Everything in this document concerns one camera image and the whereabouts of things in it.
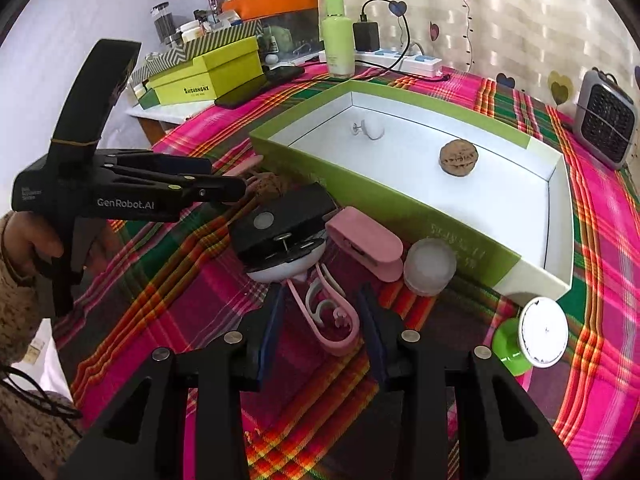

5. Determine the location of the heart print curtain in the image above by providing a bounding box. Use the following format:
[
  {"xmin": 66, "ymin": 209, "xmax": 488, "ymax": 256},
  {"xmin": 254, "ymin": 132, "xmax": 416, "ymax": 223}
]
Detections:
[{"xmin": 315, "ymin": 0, "xmax": 640, "ymax": 126}]

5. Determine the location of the clear storage bin orange lid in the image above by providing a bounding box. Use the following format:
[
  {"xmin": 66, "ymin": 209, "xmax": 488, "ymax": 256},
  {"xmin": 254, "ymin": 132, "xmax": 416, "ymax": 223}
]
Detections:
[{"xmin": 221, "ymin": 0, "xmax": 321, "ymax": 63}]

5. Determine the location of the black charging cable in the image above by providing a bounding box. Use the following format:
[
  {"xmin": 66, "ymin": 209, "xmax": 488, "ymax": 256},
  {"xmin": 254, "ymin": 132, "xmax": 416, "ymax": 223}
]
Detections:
[{"xmin": 300, "ymin": 0, "xmax": 452, "ymax": 82}]

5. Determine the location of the white round cap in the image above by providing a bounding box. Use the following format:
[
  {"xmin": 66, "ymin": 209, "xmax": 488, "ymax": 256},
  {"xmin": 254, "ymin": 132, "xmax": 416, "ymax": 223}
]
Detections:
[{"xmin": 404, "ymin": 239, "xmax": 457, "ymax": 296}]

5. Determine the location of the plaid tablecloth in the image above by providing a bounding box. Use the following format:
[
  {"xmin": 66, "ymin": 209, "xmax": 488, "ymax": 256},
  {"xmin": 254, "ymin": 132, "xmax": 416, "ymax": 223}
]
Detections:
[{"xmin": 52, "ymin": 57, "xmax": 640, "ymax": 480}]

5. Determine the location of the yellow-green shoebox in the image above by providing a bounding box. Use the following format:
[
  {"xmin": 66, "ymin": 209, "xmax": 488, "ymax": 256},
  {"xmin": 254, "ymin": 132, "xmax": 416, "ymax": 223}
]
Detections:
[{"xmin": 147, "ymin": 36, "xmax": 266, "ymax": 106}]

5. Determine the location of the black smartphone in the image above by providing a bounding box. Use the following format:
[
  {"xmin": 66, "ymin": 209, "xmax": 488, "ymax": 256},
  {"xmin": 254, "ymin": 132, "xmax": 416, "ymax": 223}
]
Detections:
[{"xmin": 215, "ymin": 65, "xmax": 307, "ymax": 110}]

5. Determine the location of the green white suction cup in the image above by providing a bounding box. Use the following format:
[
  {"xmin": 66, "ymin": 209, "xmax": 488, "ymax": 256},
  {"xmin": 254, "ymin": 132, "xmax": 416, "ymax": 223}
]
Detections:
[{"xmin": 492, "ymin": 296, "xmax": 568, "ymax": 376}]

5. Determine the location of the green white striped box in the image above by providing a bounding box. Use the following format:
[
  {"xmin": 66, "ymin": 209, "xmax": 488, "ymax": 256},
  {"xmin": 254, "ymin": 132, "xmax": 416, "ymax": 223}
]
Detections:
[{"xmin": 131, "ymin": 22, "xmax": 263, "ymax": 81}]

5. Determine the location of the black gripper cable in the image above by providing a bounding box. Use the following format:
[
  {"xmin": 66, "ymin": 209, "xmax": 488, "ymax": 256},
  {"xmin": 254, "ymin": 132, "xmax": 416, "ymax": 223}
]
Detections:
[{"xmin": 0, "ymin": 365, "xmax": 83, "ymax": 436}]

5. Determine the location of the white side table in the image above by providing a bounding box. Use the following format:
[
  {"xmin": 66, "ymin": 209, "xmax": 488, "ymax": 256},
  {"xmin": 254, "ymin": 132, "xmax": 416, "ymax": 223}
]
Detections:
[{"xmin": 125, "ymin": 102, "xmax": 206, "ymax": 143}]

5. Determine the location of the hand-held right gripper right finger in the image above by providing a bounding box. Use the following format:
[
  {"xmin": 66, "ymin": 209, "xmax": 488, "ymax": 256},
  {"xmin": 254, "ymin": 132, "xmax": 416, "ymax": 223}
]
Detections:
[{"xmin": 356, "ymin": 284, "xmax": 583, "ymax": 480}]

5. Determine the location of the grey small heater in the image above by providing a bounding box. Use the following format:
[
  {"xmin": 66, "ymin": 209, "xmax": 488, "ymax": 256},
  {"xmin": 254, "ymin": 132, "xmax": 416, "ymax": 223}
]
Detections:
[{"xmin": 574, "ymin": 67, "xmax": 640, "ymax": 171}]

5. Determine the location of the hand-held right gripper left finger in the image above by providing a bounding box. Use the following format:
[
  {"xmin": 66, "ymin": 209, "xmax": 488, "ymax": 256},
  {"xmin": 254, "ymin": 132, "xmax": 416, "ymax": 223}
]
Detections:
[{"xmin": 60, "ymin": 287, "xmax": 286, "ymax": 480}]

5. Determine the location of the black rectangular device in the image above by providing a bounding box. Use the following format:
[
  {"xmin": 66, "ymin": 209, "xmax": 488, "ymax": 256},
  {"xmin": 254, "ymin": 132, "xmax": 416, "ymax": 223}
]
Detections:
[{"xmin": 231, "ymin": 182, "xmax": 339, "ymax": 261}]

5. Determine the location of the person's left hand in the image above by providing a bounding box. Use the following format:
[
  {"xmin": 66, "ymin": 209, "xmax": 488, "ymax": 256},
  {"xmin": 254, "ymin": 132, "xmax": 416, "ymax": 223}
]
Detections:
[{"xmin": 0, "ymin": 211, "xmax": 65, "ymax": 273}]

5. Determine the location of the light green bottle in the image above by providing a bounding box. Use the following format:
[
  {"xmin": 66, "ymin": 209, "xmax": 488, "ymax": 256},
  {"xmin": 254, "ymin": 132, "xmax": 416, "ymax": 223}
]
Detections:
[{"xmin": 320, "ymin": 0, "xmax": 357, "ymax": 80}]

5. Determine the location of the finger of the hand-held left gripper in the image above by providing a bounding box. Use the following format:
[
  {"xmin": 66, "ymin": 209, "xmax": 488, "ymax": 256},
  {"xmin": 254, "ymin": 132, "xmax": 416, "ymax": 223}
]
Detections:
[
  {"xmin": 107, "ymin": 170, "xmax": 248, "ymax": 207},
  {"xmin": 97, "ymin": 149, "xmax": 213, "ymax": 181}
]

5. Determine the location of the green white box lid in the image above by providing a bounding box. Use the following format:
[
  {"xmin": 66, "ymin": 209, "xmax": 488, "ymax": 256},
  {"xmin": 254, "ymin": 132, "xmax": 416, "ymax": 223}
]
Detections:
[{"xmin": 249, "ymin": 79, "xmax": 575, "ymax": 307}]

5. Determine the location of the glass jar black lid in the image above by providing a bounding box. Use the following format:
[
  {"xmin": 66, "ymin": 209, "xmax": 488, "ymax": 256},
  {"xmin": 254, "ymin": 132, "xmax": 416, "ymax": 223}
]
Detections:
[{"xmin": 151, "ymin": 4, "xmax": 175, "ymax": 41}]

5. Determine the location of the white suction hook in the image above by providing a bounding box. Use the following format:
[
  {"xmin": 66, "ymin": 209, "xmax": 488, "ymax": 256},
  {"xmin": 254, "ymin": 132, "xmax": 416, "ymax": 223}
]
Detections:
[{"xmin": 350, "ymin": 116, "xmax": 387, "ymax": 142}]

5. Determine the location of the black charger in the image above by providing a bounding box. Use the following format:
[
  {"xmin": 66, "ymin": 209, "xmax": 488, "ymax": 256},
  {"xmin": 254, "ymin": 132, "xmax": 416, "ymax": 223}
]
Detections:
[{"xmin": 353, "ymin": 21, "xmax": 382, "ymax": 53}]

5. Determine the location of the black white oval device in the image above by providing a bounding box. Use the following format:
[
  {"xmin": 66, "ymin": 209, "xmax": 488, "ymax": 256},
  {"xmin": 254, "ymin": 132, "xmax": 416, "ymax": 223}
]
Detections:
[{"xmin": 245, "ymin": 237, "xmax": 330, "ymax": 283}]

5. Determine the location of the pink rectangular clip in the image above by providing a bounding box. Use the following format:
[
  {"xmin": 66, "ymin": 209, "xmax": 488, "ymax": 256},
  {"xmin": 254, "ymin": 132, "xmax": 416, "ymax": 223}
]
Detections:
[{"xmin": 325, "ymin": 206, "xmax": 404, "ymax": 282}]

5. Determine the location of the white blue power strip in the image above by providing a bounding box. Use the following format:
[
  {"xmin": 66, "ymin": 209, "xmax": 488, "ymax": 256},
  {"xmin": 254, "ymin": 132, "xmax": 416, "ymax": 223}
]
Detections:
[{"xmin": 356, "ymin": 47, "xmax": 443, "ymax": 78}]

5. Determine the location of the pink white carabiner hook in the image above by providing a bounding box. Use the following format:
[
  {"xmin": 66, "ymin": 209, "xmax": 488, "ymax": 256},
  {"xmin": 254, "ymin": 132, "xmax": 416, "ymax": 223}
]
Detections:
[{"xmin": 285, "ymin": 260, "xmax": 362, "ymax": 357}]

